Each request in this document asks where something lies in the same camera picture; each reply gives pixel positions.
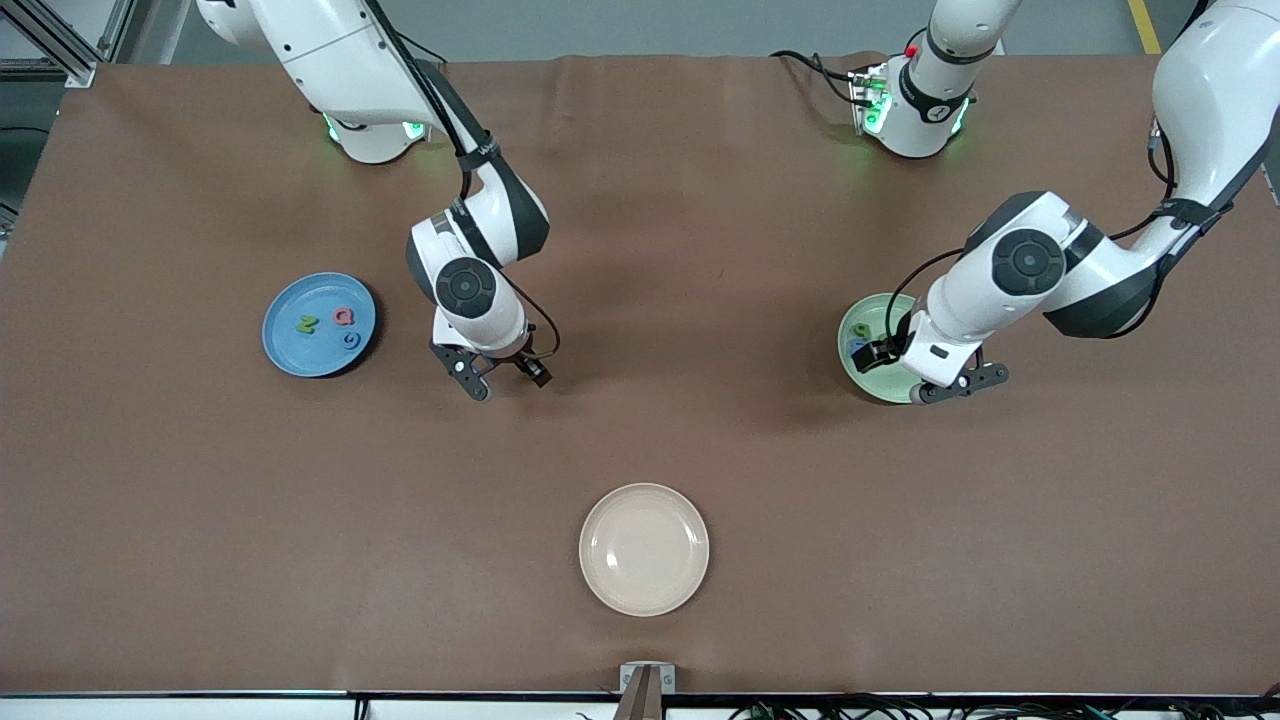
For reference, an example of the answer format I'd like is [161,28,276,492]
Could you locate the green plate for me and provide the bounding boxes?
[837,292,926,405]

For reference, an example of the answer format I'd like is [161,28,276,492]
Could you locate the blue plate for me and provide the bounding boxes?
[261,272,378,379]

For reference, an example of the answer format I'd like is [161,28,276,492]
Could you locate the beige plate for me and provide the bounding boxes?
[578,483,711,618]

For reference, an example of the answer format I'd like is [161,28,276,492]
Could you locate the brown table mat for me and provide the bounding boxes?
[0,52,1280,696]

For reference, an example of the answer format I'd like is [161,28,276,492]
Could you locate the black base cable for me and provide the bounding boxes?
[768,48,863,106]

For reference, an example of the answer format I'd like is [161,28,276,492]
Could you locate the black cable bundle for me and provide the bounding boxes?
[725,690,1280,720]

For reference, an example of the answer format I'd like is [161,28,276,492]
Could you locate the aluminium frame post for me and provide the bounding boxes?
[0,0,136,89]

